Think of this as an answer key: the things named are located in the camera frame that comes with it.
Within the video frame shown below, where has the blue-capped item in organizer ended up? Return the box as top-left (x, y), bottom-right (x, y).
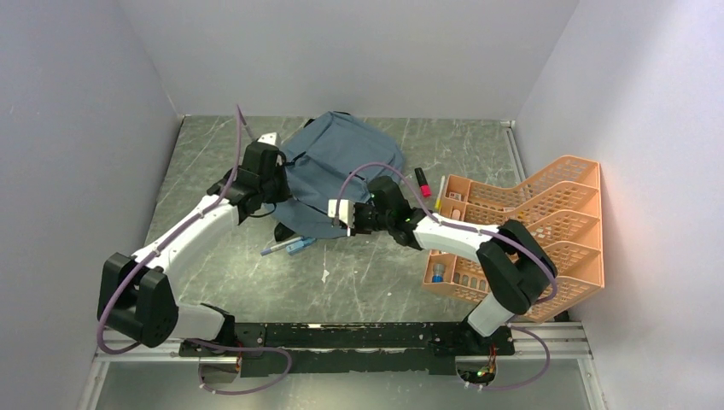
top-left (431, 263), bottom-right (447, 283)

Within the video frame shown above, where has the pink highlighter marker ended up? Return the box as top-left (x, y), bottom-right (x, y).
top-left (414, 167), bottom-right (432, 198)

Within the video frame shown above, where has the yellow pen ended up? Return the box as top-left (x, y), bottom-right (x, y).
top-left (435, 175), bottom-right (447, 210)

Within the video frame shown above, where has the orange plastic desk organizer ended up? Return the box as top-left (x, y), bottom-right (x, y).
top-left (440, 155), bottom-right (604, 323)

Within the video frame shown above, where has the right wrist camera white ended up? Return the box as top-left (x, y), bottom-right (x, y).
top-left (328, 199), bottom-right (354, 237)

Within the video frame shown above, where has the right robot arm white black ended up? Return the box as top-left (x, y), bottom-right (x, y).
top-left (329, 176), bottom-right (558, 354)

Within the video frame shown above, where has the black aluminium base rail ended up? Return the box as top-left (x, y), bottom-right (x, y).
top-left (96, 322), bottom-right (591, 378)

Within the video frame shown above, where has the blue-grey backpack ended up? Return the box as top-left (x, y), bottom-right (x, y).
top-left (271, 111), bottom-right (405, 242)

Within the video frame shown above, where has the blue pen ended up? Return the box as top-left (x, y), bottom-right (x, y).
top-left (260, 237), bottom-right (302, 256)

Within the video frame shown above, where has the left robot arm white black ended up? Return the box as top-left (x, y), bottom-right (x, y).
top-left (96, 132), bottom-right (290, 355)

